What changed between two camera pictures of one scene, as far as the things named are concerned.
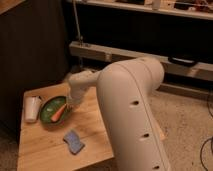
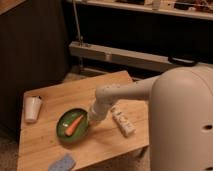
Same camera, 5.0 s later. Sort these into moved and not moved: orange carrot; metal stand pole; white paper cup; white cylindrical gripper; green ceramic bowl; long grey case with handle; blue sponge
Moved: blue sponge; orange carrot; white cylindrical gripper; green ceramic bowl
Not moved: white paper cup; long grey case with handle; metal stand pole
